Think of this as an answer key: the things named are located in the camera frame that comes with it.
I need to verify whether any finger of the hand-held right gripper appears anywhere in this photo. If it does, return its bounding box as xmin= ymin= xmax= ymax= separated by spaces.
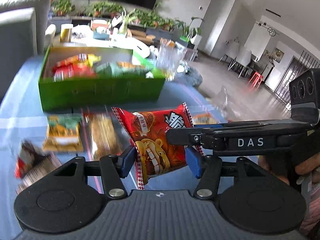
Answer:
xmin=166 ymin=127 xmax=227 ymax=151
xmin=193 ymin=120 xmax=276 ymax=130

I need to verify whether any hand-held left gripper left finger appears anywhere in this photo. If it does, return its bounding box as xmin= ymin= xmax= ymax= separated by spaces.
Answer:
xmin=51 ymin=145 xmax=137 ymax=198

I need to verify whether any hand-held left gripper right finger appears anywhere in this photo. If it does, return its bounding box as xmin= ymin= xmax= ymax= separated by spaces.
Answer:
xmin=186 ymin=146 xmax=283 ymax=198

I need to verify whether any red chips packet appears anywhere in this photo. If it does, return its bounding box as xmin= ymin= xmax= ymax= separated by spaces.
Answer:
xmin=111 ymin=102 xmax=198 ymax=191

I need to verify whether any green cardboard box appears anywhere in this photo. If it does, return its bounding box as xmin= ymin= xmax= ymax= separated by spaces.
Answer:
xmin=38 ymin=46 xmax=166 ymax=112

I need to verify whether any pale green snack packet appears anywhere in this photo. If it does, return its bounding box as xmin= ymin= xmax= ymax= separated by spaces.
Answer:
xmin=96 ymin=61 xmax=153 ymax=78

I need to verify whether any red yellow snack packet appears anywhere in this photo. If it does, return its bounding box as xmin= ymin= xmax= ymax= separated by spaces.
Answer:
xmin=51 ymin=54 xmax=102 ymax=82

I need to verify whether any person's right hand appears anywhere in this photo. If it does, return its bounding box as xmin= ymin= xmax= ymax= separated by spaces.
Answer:
xmin=295 ymin=158 xmax=320 ymax=178

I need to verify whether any orange snack packet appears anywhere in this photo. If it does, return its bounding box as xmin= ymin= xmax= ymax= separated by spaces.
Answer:
xmin=192 ymin=113 xmax=216 ymax=125

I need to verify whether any clear plastic bag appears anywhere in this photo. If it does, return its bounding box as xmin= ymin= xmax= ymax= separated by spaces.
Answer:
xmin=214 ymin=87 xmax=232 ymax=117

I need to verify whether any red clear biscuit bag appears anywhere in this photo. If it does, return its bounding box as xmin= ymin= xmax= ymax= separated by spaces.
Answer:
xmin=84 ymin=112 xmax=122 ymax=157

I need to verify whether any red stool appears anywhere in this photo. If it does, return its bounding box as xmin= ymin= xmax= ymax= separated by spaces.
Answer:
xmin=248 ymin=71 xmax=265 ymax=90

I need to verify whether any black barred door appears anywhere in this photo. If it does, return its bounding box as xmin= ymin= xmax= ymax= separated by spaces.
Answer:
xmin=274 ymin=49 xmax=320 ymax=107

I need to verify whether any dark round side table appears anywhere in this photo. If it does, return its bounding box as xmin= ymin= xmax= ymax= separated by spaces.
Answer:
xmin=184 ymin=67 xmax=203 ymax=88

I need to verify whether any dining chair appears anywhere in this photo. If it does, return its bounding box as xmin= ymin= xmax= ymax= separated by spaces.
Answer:
xmin=219 ymin=47 xmax=253 ymax=78

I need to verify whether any green yellow snack packet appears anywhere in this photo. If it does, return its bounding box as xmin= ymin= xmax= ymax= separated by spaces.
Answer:
xmin=42 ymin=114 xmax=85 ymax=152

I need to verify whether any glass pitcher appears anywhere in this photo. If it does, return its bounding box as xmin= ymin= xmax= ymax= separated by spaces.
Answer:
xmin=155 ymin=39 xmax=188 ymax=81

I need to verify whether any dark red snack packet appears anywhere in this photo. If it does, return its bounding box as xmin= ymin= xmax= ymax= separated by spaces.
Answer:
xmin=14 ymin=141 xmax=63 ymax=195

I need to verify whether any tall plant in white pot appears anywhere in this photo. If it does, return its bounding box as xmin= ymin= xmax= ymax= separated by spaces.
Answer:
xmin=179 ymin=17 xmax=202 ymax=49

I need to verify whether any white oval coffee table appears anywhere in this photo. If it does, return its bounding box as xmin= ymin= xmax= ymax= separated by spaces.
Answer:
xmin=44 ymin=24 xmax=151 ymax=58

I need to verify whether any open brown cardboard box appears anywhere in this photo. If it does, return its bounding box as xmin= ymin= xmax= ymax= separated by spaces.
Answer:
xmin=129 ymin=28 xmax=156 ymax=41

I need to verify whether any blue tray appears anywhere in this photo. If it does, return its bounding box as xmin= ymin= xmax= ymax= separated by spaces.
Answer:
xmin=92 ymin=29 xmax=111 ymax=41

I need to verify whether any spider plant in vase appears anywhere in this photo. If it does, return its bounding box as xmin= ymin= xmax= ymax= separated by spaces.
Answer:
xmin=116 ymin=7 xmax=137 ymax=35

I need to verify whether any orange box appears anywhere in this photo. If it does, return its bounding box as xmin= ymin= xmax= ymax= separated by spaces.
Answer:
xmin=90 ymin=19 xmax=111 ymax=30

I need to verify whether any yellow canister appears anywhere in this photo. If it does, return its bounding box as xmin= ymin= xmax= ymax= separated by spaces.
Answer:
xmin=60 ymin=23 xmax=74 ymax=42

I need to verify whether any potted green plant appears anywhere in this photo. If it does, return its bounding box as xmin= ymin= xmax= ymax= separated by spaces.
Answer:
xmin=51 ymin=0 xmax=75 ymax=17
xmin=106 ymin=3 xmax=123 ymax=19
xmin=89 ymin=1 xmax=108 ymax=18

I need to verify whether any grey armchair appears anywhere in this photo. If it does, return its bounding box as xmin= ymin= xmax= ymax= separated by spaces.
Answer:
xmin=0 ymin=0 xmax=51 ymax=99

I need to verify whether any framed wall picture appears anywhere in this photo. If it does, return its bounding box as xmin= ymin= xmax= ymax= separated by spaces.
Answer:
xmin=271 ymin=47 xmax=285 ymax=65

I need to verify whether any ring ceiling lamp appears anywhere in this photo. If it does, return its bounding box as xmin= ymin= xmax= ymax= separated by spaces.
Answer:
xmin=258 ymin=22 xmax=280 ymax=37

